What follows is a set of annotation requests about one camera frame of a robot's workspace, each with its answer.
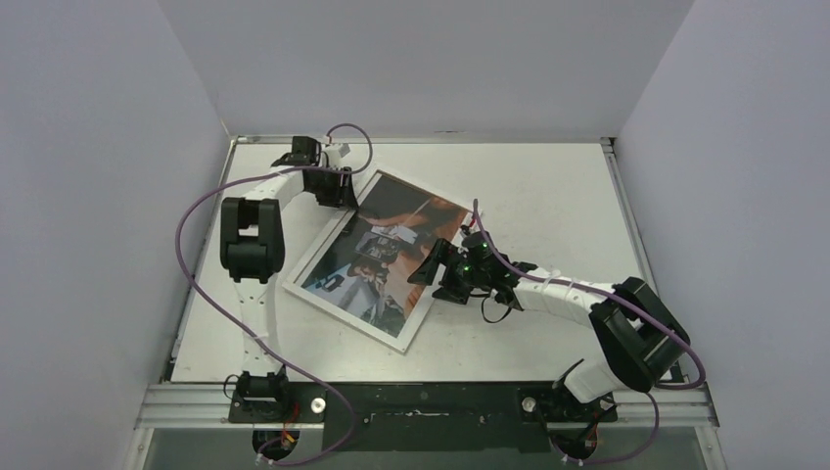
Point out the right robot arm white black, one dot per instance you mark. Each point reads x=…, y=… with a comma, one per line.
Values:
x=638, y=337

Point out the aluminium front rail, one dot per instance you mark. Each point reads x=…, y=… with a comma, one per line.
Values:
x=207, y=407

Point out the white photo paper sheet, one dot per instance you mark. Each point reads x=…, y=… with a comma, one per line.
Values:
x=382, y=259

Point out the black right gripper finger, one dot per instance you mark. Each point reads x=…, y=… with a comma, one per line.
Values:
x=439, y=256
x=458, y=294

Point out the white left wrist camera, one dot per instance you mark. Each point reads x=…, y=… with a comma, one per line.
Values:
x=333, y=154

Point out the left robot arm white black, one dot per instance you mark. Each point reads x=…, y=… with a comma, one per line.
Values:
x=252, y=249

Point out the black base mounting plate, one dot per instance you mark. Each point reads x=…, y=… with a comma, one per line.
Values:
x=438, y=416

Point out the light wooden picture frame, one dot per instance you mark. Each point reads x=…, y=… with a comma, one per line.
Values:
x=324, y=233

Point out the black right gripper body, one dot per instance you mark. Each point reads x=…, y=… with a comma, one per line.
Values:
x=450, y=273

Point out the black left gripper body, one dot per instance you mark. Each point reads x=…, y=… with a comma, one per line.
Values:
x=331, y=188

